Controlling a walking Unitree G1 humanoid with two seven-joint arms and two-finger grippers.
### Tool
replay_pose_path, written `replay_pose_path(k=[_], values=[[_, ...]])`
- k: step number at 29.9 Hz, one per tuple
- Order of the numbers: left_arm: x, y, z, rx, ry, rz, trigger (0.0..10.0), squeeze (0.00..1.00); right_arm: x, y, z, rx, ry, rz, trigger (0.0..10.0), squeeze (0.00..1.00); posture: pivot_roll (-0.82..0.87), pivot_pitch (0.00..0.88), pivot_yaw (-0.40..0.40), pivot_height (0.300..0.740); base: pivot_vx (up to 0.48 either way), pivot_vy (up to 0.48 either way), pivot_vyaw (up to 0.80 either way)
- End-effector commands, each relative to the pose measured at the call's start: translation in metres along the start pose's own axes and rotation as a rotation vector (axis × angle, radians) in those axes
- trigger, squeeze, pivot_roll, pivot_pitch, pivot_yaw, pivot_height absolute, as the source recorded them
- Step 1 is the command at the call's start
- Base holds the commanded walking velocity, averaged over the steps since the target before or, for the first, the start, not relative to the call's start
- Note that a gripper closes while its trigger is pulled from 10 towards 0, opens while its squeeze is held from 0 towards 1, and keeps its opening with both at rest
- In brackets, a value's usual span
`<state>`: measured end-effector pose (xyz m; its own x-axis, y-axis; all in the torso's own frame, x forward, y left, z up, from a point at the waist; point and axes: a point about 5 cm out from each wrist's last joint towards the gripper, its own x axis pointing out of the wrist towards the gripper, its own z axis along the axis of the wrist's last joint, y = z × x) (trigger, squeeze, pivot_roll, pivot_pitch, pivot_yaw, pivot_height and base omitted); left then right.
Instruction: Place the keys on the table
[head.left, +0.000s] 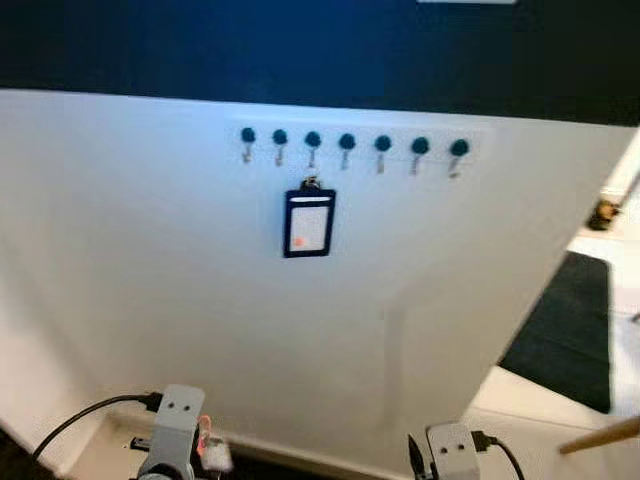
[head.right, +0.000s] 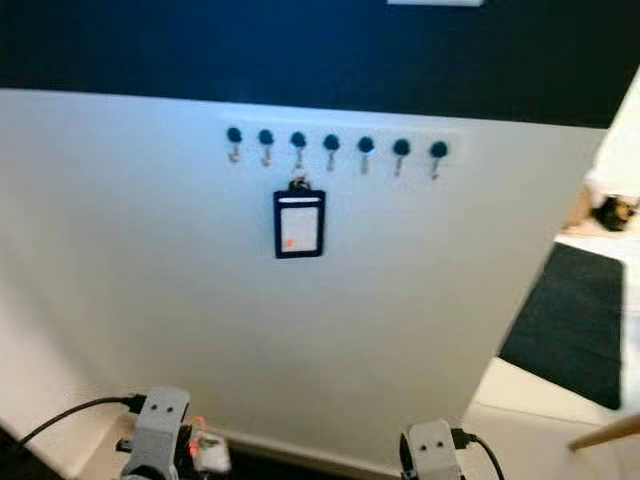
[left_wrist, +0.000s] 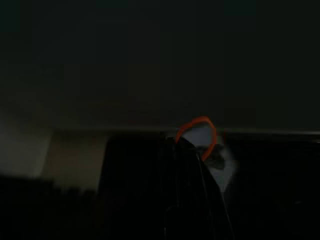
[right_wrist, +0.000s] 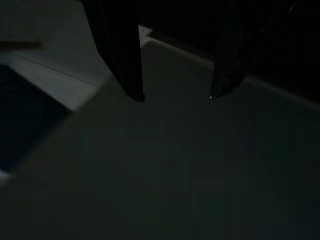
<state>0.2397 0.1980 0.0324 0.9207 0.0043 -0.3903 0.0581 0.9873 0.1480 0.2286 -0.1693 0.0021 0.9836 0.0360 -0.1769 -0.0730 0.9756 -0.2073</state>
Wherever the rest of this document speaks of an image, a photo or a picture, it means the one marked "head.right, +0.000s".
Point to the white cabinet side panel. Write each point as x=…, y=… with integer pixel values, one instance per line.
x=160, y=300

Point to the wooden furniture leg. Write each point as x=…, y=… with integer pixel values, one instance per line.
x=610, y=431

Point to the black rectangular floor mat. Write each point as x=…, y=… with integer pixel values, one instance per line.
x=570, y=325

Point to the black badge holder orange mark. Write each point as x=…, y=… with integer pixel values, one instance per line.
x=300, y=228

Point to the teal knob key hook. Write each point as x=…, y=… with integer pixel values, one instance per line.
x=366, y=144
x=298, y=139
x=438, y=150
x=234, y=134
x=266, y=136
x=331, y=142
x=401, y=147

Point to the white hook rack strip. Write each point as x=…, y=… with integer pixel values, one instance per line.
x=250, y=150

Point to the small dark brown object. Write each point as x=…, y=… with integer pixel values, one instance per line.
x=615, y=214

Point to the white wall plate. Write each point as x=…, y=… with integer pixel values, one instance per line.
x=435, y=2

